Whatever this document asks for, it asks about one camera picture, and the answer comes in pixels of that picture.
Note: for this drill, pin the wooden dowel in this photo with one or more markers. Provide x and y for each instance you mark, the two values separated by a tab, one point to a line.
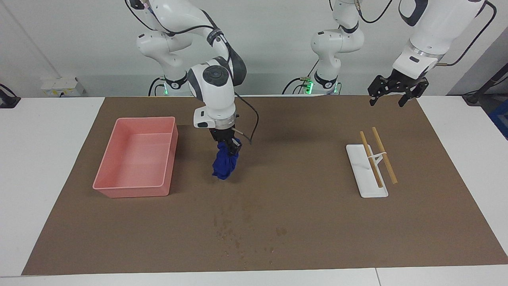
376	174
392	174

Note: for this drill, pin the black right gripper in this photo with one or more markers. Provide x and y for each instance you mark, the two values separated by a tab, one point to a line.
223	134

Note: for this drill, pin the white socket box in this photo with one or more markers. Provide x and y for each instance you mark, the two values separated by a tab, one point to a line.
59	87

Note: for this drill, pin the pink plastic bin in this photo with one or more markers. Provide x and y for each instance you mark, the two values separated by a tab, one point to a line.
135	159

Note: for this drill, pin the black stand leg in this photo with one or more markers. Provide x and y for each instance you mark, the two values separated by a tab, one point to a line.
472	97

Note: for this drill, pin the brown table mat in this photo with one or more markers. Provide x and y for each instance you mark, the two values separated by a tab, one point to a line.
297	198

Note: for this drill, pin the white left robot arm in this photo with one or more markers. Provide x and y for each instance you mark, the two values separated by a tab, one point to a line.
440	24

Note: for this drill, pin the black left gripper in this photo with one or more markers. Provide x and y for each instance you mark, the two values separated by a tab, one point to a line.
403	83

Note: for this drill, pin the blue crate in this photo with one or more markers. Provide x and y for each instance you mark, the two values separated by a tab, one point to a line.
501	119

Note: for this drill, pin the black clamp foot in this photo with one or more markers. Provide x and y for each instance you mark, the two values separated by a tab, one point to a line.
8	101

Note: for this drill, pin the white rack base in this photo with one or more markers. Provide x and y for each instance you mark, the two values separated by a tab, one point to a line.
365	182

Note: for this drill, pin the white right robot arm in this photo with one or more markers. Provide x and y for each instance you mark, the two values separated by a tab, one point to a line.
214	91

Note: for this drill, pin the blue towel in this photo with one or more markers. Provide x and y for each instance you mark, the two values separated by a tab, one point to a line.
224	167

